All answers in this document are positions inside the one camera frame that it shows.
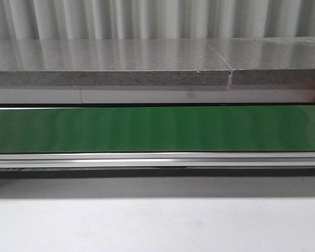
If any green conveyor belt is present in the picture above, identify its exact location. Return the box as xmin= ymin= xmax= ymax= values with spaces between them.
xmin=0 ymin=105 xmax=315 ymax=153

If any grey stone countertop slab left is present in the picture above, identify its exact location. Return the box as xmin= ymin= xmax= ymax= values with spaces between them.
xmin=0 ymin=39 xmax=229 ymax=87

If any grey stone countertop slab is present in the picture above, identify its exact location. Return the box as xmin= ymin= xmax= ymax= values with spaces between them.
xmin=206 ymin=37 xmax=315 ymax=88
xmin=0 ymin=39 xmax=229 ymax=87

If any grey stone countertop slab right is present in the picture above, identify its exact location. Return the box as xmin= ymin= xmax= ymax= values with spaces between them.
xmin=206 ymin=37 xmax=315 ymax=88

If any grey pleated curtain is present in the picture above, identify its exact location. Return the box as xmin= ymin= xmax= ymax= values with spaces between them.
xmin=0 ymin=1 xmax=315 ymax=39

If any aluminium conveyor frame rail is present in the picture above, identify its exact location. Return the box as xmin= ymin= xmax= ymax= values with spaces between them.
xmin=0 ymin=151 xmax=315 ymax=170

